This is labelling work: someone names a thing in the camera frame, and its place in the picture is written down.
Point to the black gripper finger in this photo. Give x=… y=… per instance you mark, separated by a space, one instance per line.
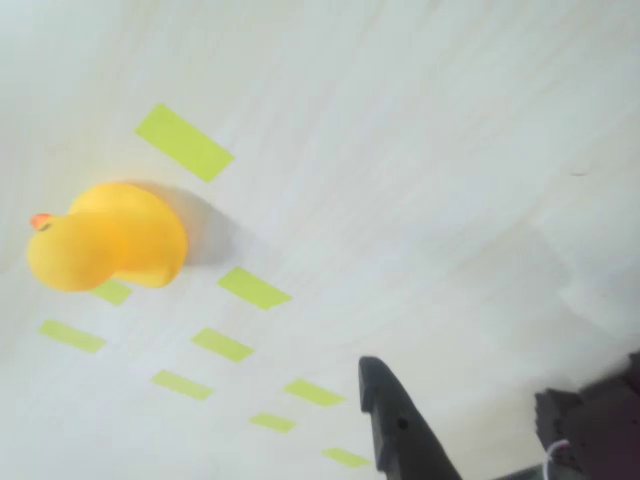
x=400 y=440

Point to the yellow rubber duck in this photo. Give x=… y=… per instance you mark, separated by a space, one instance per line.
x=110 y=237

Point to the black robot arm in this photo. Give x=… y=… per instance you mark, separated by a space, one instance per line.
x=600 y=425

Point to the yellow-green tape strip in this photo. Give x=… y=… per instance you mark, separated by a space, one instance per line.
x=114 y=294
x=72 y=336
x=315 y=393
x=272 y=423
x=182 y=385
x=255 y=288
x=222 y=345
x=185 y=142
x=346 y=458

